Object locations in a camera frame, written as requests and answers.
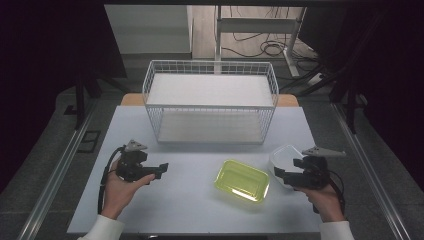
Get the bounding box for white wire shelf rack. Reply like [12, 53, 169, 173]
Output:
[142, 59, 280, 145]

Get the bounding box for person's left hand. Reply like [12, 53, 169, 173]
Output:
[100, 159, 157, 221]

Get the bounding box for black floor cables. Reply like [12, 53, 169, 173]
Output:
[221, 5, 322, 82]

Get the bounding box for white plastic container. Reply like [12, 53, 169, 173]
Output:
[268, 144, 306, 191]

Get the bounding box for yellow-green plastic container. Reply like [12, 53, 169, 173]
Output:
[214, 158, 271, 204]

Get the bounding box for wooden table board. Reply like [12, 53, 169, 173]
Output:
[120, 92, 300, 108]

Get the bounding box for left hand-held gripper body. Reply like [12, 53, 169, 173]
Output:
[115, 139, 156, 183]

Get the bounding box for white desk frame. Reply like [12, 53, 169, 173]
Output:
[214, 4, 308, 78]

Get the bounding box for person's right hand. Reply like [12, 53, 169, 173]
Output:
[294, 182, 346, 223]

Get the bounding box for right hand-held gripper black cable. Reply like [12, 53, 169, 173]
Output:
[312, 169, 347, 215]

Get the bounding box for black stand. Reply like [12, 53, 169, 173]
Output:
[328, 63, 369, 135]
[73, 66, 129, 131]

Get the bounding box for white power strip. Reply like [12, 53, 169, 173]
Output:
[305, 72, 325, 87]

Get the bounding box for white cabinet panel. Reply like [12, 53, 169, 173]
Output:
[104, 4, 195, 55]

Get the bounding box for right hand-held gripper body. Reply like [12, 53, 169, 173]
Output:
[292, 146, 348, 191]

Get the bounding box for left hand-held gripper black cable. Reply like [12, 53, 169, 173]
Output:
[97, 146, 125, 215]

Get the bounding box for metal floor rail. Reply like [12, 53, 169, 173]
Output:
[16, 99, 98, 240]
[331, 101, 413, 240]

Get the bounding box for hand-held gripper black cable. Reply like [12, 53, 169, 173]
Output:
[312, 169, 347, 215]
[97, 146, 125, 215]

